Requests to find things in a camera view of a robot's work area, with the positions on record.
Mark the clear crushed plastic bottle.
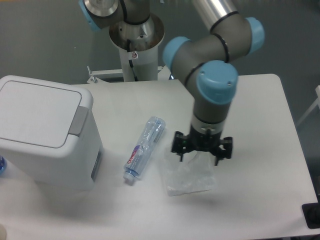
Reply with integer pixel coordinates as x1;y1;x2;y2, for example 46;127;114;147
123;116;166;185

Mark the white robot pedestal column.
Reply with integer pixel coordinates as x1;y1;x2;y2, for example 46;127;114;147
109;13;165;70

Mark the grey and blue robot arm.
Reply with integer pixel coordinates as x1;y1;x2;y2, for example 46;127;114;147
79;0;265;161

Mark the clear plastic bag green label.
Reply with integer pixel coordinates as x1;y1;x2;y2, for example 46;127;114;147
161;145;216;197

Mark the black cable on pedestal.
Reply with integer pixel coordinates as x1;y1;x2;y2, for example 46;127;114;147
126;38;139;82

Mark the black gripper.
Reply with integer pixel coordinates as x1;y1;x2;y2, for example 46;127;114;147
171;125;233;166

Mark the black clamp at table edge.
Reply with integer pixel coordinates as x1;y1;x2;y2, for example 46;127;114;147
302;202;320;229

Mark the white frame at right edge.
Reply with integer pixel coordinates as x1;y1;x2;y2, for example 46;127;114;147
296;85;320;128

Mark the white pedestal base frame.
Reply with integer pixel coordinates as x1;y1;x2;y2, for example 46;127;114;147
86;64;175;84

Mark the white push-top trash can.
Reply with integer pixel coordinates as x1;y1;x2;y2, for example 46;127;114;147
0;75;104;190

